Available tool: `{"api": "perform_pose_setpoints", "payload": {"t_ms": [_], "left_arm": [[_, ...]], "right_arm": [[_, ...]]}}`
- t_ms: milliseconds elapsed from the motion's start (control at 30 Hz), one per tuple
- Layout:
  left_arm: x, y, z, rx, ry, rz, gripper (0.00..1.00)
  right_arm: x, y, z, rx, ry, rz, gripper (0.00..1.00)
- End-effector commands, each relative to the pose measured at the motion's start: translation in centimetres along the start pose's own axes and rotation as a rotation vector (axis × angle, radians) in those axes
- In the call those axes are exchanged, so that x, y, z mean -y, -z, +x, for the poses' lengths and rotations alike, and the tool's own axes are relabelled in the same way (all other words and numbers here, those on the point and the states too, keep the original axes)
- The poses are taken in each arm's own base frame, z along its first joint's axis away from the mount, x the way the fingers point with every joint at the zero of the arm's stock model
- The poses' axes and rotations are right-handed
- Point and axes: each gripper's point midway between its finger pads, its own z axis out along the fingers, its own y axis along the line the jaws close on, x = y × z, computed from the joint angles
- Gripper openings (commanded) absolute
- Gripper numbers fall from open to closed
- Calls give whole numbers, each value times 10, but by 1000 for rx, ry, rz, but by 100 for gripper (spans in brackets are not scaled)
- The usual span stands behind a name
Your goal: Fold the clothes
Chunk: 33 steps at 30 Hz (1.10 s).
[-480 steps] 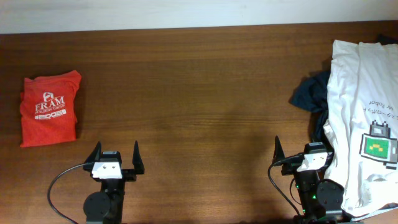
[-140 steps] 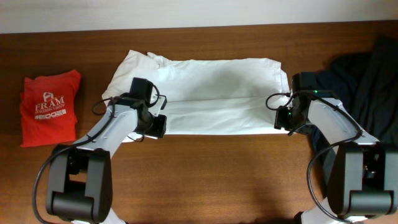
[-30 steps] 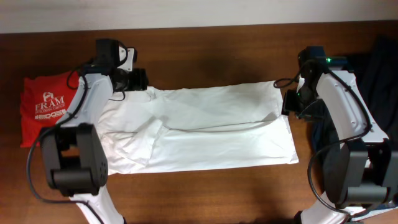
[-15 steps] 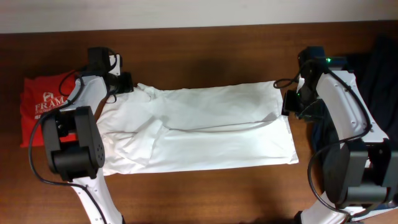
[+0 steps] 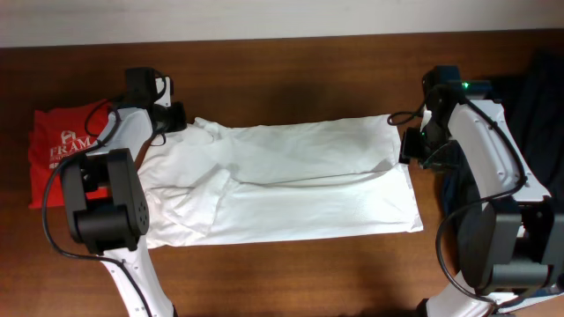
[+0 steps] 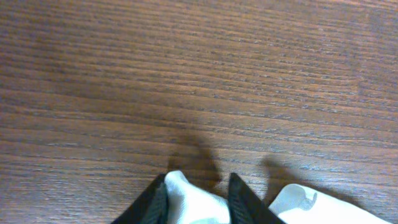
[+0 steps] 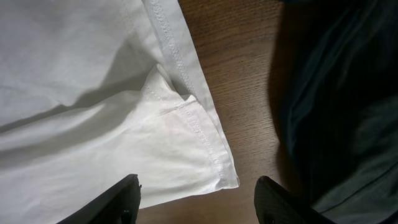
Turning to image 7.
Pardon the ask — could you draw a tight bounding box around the dark navy clothes pile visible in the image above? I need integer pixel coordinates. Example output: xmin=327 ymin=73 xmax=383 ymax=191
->
xmin=279 ymin=0 xmax=397 ymax=223

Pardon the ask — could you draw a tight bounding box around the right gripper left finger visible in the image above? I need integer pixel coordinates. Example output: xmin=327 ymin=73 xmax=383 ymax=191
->
xmin=59 ymin=174 xmax=141 ymax=224

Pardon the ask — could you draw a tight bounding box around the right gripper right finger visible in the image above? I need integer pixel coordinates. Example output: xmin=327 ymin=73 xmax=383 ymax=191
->
xmin=254 ymin=176 xmax=334 ymax=224

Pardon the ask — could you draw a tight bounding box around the white t-shirt with robot print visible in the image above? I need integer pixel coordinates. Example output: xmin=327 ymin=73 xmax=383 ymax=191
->
xmin=1 ymin=0 xmax=239 ymax=223

